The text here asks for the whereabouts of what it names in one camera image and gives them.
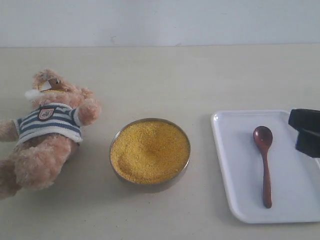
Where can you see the metal bowl of yellow millet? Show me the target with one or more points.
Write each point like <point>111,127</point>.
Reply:
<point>150,154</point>

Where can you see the dark red wooden spoon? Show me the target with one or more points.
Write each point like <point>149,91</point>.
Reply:
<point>263,139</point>

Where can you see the pink teddy bear striped sweater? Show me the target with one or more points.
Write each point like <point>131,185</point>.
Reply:
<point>47,136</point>

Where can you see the white plastic tray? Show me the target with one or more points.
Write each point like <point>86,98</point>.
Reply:
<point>295,177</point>

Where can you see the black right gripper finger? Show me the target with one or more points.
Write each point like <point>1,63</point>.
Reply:
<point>308,143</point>
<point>304,119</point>

